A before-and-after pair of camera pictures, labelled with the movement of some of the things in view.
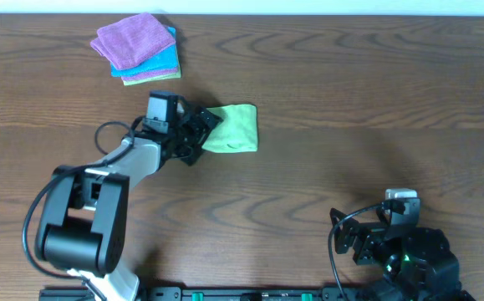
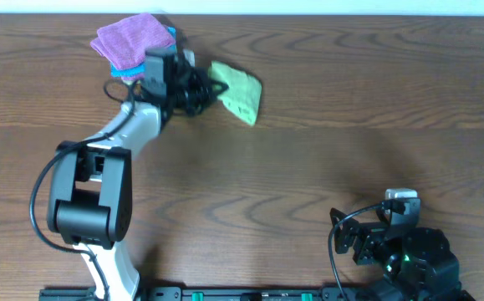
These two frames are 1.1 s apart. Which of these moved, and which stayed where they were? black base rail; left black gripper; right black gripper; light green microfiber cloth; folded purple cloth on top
Moved: light green microfiber cloth; left black gripper
Stayed: folded purple cloth on top; black base rail; right black gripper
